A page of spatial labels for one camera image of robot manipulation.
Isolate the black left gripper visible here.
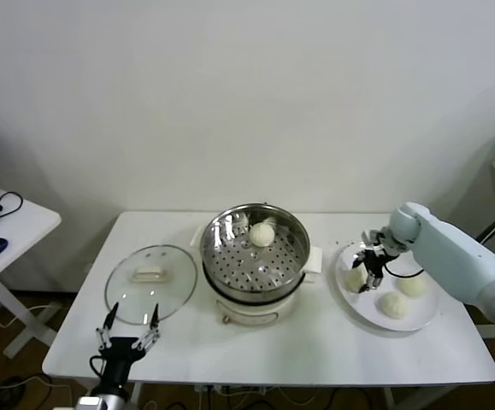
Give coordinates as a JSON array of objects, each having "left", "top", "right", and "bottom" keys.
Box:
[{"left": 96, "top": 302, "right": 162, "bottom": 388}]

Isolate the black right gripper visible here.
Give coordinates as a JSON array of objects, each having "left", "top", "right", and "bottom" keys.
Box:
[{"left": 349, "top": 247, "right": 392, "bottom": 295}]

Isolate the white steamed baozi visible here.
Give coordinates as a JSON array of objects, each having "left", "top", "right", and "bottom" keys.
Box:
[
  {"left": 344, "top": 266, "right": 370, "bottom": 294},
  {"left": 248, "top": 223, "right": 276, "bottom": 249},
  {"left": 378, "top": 291, "right": 414, "bottom": 320},
  {"left": 395, "top": 272, "right": 428, "bottom": 299}
]

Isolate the stainless steel steamer basket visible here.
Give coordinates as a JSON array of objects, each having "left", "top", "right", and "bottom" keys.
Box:
[{"left": 198, "top": 203, "right": 312, "bottom": 302}]

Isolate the steel steamer pot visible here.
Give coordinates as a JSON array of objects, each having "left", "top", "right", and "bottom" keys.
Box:
[{"left": 191, "top": 225, "right": 325, "bottom": 328}]

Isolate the white round plate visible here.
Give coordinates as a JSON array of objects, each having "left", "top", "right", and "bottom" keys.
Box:
[{"left": 334, "top": 241, "right": 440, "bottom": 333}]

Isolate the glass pot lid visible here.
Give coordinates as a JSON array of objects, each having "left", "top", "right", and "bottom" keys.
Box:
[{"left": 104, "top": 243, "right": 199, "bottom": 325}]

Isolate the white computer desk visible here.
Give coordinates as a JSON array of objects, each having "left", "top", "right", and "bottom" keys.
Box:
[{"left": 0, "top": 187, "right": 63, "bottom": 360}]

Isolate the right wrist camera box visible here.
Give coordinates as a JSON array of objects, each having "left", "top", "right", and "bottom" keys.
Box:
[{"left": 360, "top": 229, "right": 387, "bottom": 251}]

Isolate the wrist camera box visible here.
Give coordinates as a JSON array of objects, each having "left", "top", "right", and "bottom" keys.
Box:
[
  {"left": 360, "top": 229, "right": 387, "bottom": 251},
  {"left": 74, "top": 395, "right": 105, "bottom": 410}
]

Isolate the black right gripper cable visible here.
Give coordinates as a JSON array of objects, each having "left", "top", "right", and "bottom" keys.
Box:
[{"left": 381, "top": 262, "right": 426, "bottom": 280}]

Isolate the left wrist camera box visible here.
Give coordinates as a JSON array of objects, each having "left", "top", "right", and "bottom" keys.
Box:
[{"left": 74, "top": 395, "right": 105, "bottom": 410}]

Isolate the white floor cable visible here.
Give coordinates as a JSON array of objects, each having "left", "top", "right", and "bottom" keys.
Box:
[{"left": 0, "top": 303, "right": 58, "bottom": 331}]

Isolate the black floor cable bundle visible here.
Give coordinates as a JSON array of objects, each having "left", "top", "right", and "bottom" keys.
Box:
[{"left": 0, "top": 373, "right": 88, "bottom": 405}]

